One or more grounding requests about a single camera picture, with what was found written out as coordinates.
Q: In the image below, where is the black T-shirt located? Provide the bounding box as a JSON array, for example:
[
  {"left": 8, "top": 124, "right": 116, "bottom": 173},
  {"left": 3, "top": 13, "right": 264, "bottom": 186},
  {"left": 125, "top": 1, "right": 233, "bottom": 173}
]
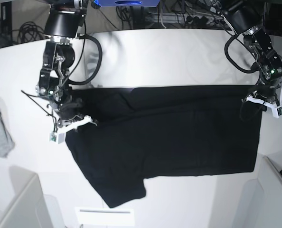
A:
[{"left": 66, "top": 85, "right": 262, "bottom": 208}]

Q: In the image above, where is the white partition panel left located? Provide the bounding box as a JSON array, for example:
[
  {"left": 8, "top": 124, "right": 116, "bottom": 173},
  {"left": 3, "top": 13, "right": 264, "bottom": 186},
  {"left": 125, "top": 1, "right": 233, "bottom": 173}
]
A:
[{"left": 0, "top": 166, "right": 54, "bottom": 228}]

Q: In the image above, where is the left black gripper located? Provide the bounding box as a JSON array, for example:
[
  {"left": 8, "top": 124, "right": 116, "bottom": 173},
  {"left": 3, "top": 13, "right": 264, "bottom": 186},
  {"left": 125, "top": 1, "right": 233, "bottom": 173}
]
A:
[{"left": 250, "top": 82, "right": 282, "bottom": 105}]

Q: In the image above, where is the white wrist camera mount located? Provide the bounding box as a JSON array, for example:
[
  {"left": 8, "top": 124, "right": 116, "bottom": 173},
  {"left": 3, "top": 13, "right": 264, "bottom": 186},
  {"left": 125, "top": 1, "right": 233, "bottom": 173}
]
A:
[
  {"left": 243, "top": 81, "right": 282, "bottom": 118},
  {"left": 49, "top": 114, "right": 98, "bottom": 144}
]

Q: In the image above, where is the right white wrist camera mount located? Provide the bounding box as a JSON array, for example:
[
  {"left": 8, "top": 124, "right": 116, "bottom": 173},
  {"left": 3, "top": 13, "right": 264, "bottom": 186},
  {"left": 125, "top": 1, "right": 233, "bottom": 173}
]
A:
[{"left": 49, "top": 114, "right": 98, "bottom": 144}]

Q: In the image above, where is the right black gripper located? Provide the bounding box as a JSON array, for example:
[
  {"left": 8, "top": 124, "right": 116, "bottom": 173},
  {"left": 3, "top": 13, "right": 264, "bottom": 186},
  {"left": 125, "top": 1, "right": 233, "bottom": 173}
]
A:
[{"left": 49, "top": 90, "right": 84, "bottom": 126}]

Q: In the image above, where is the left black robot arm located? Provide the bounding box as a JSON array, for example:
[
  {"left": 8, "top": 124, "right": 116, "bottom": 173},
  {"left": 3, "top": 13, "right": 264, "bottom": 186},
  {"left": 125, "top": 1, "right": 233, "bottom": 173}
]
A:
[{"left": 211, "top": 0, "right": 282, "bottom": 106}]

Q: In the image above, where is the white power strip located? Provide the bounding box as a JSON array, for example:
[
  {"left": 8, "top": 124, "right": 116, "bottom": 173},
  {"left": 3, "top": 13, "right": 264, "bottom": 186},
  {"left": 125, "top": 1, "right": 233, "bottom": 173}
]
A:
[{"left": 145, "top": 13, "right": 214, "bottom": 25}]

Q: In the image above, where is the white partition panel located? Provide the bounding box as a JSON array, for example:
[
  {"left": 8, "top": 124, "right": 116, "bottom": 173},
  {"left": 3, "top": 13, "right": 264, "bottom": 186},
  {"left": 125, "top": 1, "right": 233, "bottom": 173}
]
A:
[
  {"left": 0, "top": 166, "right": 54, "bottom": 228},
  {"left": 240, "top": 155, "right": 282, "bottom": 228}
]

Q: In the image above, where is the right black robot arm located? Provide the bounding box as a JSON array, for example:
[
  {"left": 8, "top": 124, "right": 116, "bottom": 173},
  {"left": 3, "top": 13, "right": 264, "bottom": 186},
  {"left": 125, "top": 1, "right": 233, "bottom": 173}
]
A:
[{"left": 36, "top": 0, "right": 103, "bottom": 128}]

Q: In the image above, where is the blue device box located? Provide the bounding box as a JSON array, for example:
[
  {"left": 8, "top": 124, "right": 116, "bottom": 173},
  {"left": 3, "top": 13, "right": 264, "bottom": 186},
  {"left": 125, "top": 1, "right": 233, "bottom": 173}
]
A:
[{"left": 94, "top": 0, "right": 160, "bottom": 7}]

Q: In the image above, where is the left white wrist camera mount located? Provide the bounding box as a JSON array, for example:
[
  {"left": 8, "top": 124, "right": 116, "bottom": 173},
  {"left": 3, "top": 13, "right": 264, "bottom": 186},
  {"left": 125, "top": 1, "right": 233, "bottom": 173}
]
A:
[{"left": 243, "top": 81, "right": 282, "bottom": 118}]

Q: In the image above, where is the white partition panel right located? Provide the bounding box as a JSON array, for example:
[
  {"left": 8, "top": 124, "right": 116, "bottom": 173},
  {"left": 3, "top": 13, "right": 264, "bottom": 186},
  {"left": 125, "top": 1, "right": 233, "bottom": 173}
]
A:
[{"left": 240, "top": 155, "right": 282, "bottom": 228}]

